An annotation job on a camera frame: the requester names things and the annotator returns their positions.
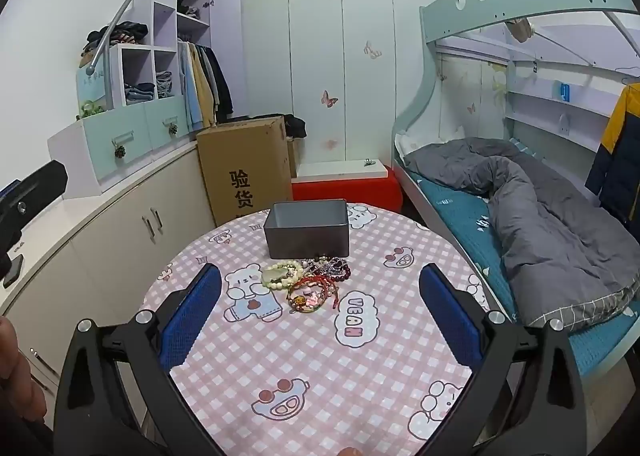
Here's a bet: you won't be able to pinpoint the red storage box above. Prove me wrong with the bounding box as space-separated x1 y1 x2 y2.
291 174 404 215

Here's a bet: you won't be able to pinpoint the grey metal handrail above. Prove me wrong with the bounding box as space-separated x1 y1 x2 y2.
85 0 216 77

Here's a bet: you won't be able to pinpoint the tall white shelf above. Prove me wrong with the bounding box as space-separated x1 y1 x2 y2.
149 0 214 129

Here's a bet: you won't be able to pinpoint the person's left hand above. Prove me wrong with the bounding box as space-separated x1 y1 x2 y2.
0 316 47 419

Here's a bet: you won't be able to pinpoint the dark hanging garments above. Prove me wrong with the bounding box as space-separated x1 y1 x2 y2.
204 45 235 126

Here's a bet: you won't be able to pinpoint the dark cloth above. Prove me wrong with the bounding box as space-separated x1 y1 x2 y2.
284 114 307 140

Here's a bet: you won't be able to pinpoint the white cube shelf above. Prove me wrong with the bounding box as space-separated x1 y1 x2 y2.
108 43 181 110

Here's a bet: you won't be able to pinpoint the small green plant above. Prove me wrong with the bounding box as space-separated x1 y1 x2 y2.
76 100 107 120

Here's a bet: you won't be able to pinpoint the pile of dark clothes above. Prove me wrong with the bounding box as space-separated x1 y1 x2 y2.
81 21 150 58

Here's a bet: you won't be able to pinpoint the grey duvet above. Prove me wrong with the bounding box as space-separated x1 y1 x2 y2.
404 137 640 333

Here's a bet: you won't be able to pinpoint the large cardboard box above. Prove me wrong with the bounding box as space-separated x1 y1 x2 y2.
196 116 294 227

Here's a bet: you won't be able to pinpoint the red cord bracelet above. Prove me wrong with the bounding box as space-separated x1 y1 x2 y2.
286 275 347 313

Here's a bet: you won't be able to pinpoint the light blue hanging garment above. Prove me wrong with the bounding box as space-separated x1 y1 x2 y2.
177 40 200 135

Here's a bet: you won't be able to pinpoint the mint storage box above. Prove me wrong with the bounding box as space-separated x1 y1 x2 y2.
76 59 110 112

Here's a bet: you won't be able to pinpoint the silver crystal bracelet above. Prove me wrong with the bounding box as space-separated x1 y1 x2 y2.
300 256 332 278

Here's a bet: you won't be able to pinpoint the cream bead bracelet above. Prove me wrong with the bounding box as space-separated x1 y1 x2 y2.
262 260 307 293

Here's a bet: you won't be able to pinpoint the white board lid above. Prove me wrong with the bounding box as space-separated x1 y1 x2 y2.
296 159 390 181

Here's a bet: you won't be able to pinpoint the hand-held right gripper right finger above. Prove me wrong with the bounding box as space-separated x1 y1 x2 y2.
419 263 588 456

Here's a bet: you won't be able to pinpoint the brown pouch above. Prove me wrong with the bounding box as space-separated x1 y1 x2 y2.
507 18 532 43

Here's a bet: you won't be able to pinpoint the pink checked bear tablecloth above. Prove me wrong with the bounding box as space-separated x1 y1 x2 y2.
141 203 493 456

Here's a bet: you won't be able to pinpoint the yellow and navy jacket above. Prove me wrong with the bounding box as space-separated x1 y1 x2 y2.
585 83 640 238

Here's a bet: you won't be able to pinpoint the pink charm bracelet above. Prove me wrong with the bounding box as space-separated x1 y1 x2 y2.
292 290 327 313

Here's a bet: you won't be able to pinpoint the white wardrobe with butterfly stickers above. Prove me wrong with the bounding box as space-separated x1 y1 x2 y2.
240 0 442 178

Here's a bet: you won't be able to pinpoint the teal bed sheet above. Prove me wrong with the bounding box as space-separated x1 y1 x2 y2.
414 175 640 380

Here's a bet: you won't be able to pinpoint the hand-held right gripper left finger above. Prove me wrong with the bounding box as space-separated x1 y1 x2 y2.
52 263 223 456

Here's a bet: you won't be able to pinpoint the cream low cabinet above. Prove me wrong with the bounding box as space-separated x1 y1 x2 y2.
0 140 217 389

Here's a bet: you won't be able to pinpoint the grey metal box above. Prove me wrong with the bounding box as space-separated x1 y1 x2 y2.
263 199 350 260

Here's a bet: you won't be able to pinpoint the mint drawer unit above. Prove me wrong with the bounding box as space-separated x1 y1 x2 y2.
47 95 194 200

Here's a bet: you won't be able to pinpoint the yellow hanging garment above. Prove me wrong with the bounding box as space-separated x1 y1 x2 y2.
192 44 217 129

